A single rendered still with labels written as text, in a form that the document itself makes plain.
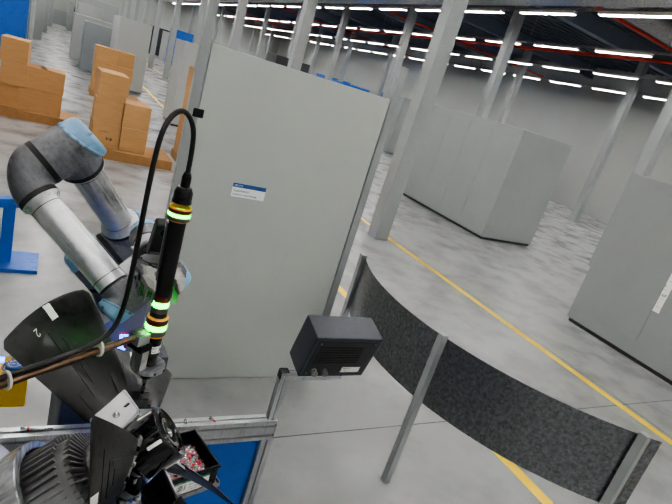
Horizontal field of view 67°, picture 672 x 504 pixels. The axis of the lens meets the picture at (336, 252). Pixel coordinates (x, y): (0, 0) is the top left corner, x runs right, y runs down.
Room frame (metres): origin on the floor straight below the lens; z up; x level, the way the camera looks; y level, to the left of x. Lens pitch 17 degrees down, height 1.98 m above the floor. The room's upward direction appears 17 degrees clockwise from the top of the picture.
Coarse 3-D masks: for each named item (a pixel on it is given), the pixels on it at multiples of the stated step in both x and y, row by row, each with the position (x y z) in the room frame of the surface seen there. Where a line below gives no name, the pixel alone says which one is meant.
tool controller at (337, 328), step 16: (320, 320) 1.56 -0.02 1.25; (336, 320) 1.60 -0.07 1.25; (352, 320) 1.64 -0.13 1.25; (368, 320) 1.68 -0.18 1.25; (304, 336) 1.55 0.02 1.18; (320, 336) 1.49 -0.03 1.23; (336, 336) 1.52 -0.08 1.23; (352, 336) 1.56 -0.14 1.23; (368, 336) 1.59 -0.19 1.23; (304, 352) 1.52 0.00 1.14; (320, 352) 1.50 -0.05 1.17; (336, 352) 1.54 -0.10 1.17; (352, 352) 1.57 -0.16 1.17; (368, 352) 1.60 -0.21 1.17; (304, 368) 1.51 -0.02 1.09; (320, 368) 1.54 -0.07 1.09; (336, 368) 1.57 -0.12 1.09; (352, 368) 1.61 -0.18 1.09
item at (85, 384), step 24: (72, 312) 0.89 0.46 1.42; (96, 312) 0.94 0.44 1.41; (24, 336) 0.77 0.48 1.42; (48, 336) 0.81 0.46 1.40; (72, 336) 0.85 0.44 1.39; (96, 336) 0.90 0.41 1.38; (24, 360) 0.76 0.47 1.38; (96, 360) 0.86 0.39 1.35; (48, 384) 0.77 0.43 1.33; (72, 384) 0.81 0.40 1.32; (96, 384) 0.84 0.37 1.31; (120, 384) 0.88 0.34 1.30; (72, 408) 0.79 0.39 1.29; (96, 408) 0.82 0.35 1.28
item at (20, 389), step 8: (0, 368) 1.09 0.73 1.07; (16, 384) 1.07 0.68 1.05; (24, 384) 1.08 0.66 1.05; (0, 392) 1.06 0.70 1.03; (8, 392) 1.07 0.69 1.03; (16, 392) 1.08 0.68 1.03; (24, 392) 1.09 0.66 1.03; (0, 400) 1.06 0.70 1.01; (8, 400) 1.07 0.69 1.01; (16, 400) 1.08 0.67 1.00; (24, 400) 1.09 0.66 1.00
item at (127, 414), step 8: (112, 400) 0.86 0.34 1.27; (120, 400) 0.87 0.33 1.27; (128, 400) 0.88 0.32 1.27; (104, 408) 0.84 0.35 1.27; (112, 408) 0.85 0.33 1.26; (120, 408) 0.86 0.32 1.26; (128, 408) 0.87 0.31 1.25; (136, 408) 0.88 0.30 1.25; (104, 416) 0.83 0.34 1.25; (112, 416) 0.84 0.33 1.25; (120, 416) 0.85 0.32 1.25; (128, 416) 0.86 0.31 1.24; (120, 424) 0.84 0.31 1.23
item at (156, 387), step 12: (120, 360) 1.10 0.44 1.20; (132, 372) 1.07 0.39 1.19; (168, 372) 1.18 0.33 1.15; (132, 384) 1.03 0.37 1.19; (156, 384) 1.08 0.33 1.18; (168, 384) 1.11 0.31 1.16; (132, 396) 0.99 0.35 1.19; (144, 396) 1.01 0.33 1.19; (156, 396) 1.03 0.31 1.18; (144, 408) 0.97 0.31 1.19
